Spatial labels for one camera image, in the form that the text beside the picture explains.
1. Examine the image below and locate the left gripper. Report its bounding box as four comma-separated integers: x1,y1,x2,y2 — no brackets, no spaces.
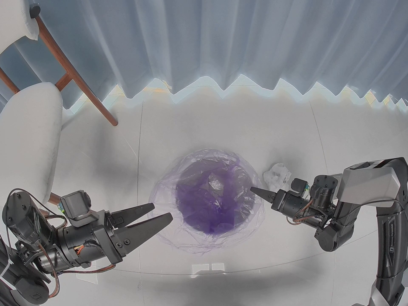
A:
59,202,174,266

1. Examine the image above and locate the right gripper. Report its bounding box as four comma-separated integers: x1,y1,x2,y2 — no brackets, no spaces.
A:
271,189,310,218

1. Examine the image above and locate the purple plastic bag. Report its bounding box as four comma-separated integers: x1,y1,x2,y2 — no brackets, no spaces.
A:
148,147,266,256

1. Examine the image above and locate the crumpled white paper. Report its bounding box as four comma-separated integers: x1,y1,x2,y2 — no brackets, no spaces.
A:
263,163,292,187

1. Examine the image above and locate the wooden chair with white cushions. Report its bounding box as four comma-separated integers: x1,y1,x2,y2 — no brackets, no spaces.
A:
0,0,118,207

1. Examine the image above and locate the pale blue curtain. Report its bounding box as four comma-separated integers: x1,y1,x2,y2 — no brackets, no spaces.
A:
0,0,408,111

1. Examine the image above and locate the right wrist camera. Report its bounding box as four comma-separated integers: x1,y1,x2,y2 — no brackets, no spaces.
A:
290,178,310,197

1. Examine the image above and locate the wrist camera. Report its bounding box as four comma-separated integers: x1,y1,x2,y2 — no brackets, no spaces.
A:
59,190,106,227
290,178,310,197

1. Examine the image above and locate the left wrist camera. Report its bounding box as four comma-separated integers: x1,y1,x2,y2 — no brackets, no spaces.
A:
59,190,106,227

